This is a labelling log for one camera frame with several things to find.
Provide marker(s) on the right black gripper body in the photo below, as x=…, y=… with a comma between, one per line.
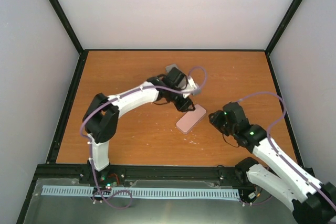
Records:
x=222, y=126

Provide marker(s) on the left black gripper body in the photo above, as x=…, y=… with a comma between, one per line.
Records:
x=179, y=105

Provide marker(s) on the pink glasses case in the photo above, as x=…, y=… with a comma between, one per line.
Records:
x=190, y=119

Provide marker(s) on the grey glasses case teal lining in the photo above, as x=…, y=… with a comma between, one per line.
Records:
x=170, y=67

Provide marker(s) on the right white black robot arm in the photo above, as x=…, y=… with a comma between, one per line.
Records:
x=309, y=200

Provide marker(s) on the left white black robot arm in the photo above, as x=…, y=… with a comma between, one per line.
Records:
x=99, y=124

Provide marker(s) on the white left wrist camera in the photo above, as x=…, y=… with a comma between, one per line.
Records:
x=190, y=88

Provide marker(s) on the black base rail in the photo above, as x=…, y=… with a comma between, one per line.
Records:
x=224, y=176

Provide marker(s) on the black cage frame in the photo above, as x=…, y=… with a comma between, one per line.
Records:
x=62, y=171

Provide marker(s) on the light blue slotted cable duct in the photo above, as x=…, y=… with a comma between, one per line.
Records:
x=147, y=193

